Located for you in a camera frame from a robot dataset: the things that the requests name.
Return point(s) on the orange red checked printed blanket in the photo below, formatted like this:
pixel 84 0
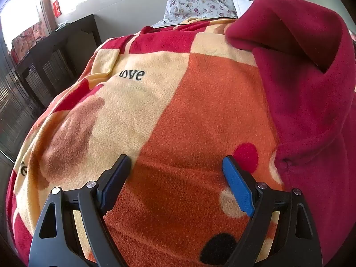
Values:
pixel 194 103

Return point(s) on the red wall sticker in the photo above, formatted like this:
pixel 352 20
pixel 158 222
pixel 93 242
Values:
pixel 57 8

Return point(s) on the window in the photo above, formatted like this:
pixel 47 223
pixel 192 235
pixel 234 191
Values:
pixel 19 19

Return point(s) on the dark wooden table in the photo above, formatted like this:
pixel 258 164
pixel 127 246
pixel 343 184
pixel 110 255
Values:
pixel 55 50

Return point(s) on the red printed box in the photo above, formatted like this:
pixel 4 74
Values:
pixel 27 39

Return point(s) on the dark red fleece garment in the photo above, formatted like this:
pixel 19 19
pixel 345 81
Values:
pixel 306 89

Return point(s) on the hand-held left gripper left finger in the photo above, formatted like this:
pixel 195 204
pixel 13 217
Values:
pixel 115 184

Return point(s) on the white pillow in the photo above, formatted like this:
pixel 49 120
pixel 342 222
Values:
pixel 242 5

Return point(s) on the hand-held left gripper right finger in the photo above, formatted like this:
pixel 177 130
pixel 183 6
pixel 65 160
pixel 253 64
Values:
pixel 238 185

